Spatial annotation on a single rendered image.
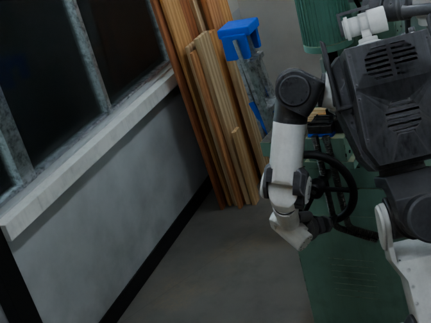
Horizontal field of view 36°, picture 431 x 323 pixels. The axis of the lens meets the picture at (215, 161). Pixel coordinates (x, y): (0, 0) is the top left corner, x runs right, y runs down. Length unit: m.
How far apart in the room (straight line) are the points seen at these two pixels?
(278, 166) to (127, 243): 1.79
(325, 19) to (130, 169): 1.54
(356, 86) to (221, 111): 2.22
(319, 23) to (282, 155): 0.70
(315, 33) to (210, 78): 1.44
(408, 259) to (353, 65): 0.54
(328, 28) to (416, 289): 0.96
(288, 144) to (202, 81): 1.97
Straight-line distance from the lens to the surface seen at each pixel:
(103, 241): 3.26
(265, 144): 2.50
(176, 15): 3.73
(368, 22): 1.80
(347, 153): 2.29
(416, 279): 1.82
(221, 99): 3.77
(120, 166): 3.39
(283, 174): 1.75
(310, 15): 2.32
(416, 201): 1.58
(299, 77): 1.67
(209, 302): 3.27
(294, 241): 2.02
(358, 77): 1.59
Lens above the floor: 1.90
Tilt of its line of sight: 24 degrees down
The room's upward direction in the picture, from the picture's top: 15 degrees counter-clockwise
